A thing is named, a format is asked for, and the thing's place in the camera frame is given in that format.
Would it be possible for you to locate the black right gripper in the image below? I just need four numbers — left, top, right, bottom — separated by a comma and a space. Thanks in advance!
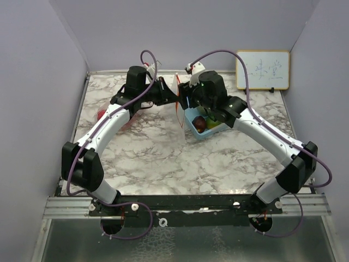
177, 79, 214, 112

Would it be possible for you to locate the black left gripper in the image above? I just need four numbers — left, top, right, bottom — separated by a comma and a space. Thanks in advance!
139, 76, 178, 106

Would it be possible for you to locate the dark red apple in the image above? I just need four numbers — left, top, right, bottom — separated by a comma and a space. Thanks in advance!
192, 115, 207, 133

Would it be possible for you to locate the clear zip bag orange zipper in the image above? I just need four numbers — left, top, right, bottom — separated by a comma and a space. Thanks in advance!
97, 108, 142, 132

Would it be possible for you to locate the bright red apple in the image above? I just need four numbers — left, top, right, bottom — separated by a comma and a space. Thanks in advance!
97, 109, 106, 121

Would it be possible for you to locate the green netted melon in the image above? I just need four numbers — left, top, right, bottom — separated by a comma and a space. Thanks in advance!
197, 106, 207, 116

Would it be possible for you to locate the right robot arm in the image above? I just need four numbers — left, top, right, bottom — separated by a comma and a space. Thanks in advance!
178, 71, 318, 213

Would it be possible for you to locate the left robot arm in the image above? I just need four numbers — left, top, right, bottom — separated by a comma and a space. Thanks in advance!
61, 63, 178, 216

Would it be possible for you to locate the light blue plastic basket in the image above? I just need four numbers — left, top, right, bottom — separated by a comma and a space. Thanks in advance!
184, 106, 228, 140

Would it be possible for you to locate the small whiteboard with stand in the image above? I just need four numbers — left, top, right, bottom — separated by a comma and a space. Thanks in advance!
237, 50, 290, 90

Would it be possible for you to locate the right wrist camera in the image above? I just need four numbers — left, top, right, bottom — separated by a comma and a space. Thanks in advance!
185, 61, 206, 87

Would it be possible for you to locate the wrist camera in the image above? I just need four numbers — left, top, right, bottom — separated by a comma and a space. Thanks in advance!
143, 61, 162, 82
185, 61, 206, 87

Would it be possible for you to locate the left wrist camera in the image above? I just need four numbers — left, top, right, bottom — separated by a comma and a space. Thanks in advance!
143, 61, 162, 82

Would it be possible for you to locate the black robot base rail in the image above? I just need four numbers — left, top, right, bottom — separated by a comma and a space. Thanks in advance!
89, 194, 282, 228

